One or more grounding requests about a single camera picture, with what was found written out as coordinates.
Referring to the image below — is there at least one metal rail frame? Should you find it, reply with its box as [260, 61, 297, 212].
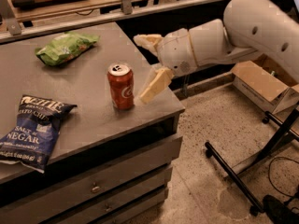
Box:
[0, 0, 221, 44]

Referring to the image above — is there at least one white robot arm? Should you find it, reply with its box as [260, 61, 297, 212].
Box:
[134, 0, 299, 104]

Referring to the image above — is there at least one metal drawer knob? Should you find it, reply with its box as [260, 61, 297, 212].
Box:
[91, 183, 101, 193]

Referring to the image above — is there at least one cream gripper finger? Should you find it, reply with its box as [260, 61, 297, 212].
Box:
[138, 67, 174, 104]
[133, 34, 163, 56]

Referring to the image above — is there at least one blue salt vinegar chip bag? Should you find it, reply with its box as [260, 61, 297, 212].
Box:
[0, 95, 76, 174]

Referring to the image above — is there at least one red coke can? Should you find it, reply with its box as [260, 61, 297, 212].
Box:
[107, 63, 134, 110]

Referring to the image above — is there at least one black metal stand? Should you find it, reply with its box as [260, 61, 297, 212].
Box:
[205, 103, 299, 217]

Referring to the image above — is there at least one grey drawer cabinet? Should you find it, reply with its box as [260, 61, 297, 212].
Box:
[0, 23, 184, 224]

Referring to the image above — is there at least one cardboard box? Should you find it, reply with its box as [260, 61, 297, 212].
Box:
[232, 55, 299, 114]

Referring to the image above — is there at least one black cable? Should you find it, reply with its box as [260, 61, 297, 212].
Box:
[267, 156, 299, 201]

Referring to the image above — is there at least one green chip bag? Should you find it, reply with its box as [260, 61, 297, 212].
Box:
[35, 32, 99, 66]

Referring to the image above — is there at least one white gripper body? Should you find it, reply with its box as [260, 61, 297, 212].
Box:
[157, 29, 197, 77]

